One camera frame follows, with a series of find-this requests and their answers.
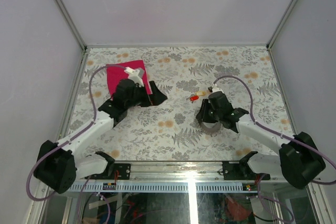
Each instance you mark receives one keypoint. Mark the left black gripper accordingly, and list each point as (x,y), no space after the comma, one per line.
(157,98)

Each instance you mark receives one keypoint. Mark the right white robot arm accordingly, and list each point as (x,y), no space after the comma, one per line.
(295,158)

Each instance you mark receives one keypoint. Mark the large metal keyring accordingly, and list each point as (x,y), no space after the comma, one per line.
(210,128)

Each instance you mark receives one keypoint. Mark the red key tag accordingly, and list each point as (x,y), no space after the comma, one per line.
(194,98)

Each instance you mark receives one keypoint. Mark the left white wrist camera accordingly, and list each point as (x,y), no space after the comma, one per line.
(135,75)

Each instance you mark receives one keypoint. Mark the grey slotted cable duct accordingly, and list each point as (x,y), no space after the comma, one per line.
(161,187)

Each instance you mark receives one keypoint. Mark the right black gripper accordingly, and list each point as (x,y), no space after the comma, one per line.
(202,115)

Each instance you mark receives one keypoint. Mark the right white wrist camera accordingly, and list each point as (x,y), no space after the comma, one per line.
(214,88)

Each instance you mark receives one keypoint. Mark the magenta cloth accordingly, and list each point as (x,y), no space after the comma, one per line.
(116,74)

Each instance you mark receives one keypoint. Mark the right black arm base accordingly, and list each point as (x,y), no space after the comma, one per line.
(246,168)

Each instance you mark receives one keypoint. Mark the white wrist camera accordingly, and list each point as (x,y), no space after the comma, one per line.
(135,75)
(214,88)

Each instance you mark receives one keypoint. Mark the yellow key tag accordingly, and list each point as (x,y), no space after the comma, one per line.
(201,93)

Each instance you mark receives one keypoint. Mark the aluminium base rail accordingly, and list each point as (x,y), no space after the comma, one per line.
(153,171)

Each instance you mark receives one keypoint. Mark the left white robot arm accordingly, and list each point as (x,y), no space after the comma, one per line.
(61,163)

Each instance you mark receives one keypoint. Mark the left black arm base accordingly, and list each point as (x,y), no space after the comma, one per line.
(113,170)

